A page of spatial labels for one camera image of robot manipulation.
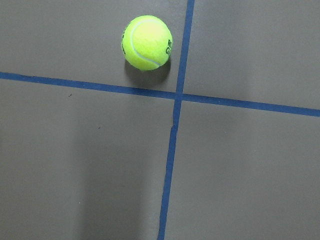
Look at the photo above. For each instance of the tennis ball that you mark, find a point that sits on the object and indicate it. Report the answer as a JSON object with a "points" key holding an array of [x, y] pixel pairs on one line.
{"points": [[147, 43]]}

